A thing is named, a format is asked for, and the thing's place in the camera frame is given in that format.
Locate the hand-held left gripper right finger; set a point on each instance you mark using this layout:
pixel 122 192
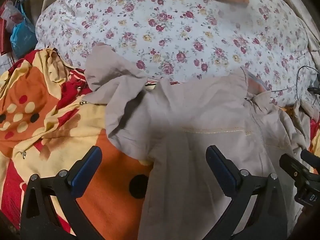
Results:
pixel 221 170

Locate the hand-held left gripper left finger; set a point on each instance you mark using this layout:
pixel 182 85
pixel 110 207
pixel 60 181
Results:
pixel 85 172

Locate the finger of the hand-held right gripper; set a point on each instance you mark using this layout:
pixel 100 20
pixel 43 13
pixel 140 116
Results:
pixel 291 166
pixel 311 160

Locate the orange yellow red printed bedsheet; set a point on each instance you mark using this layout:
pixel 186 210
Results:
pixel 37 135

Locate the beige pillow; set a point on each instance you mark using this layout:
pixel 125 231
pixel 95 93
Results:
pixel 312 45

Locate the white floral quilt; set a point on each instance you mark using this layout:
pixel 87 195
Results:
pixel 175 30

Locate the blue plastic bag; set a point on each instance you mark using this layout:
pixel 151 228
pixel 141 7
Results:
pixel 21 35

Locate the red cloth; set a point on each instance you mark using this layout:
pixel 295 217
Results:
pixel 3 37

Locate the clear plastic bag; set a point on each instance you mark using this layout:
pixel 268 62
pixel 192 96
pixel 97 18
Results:
pixel 10 12

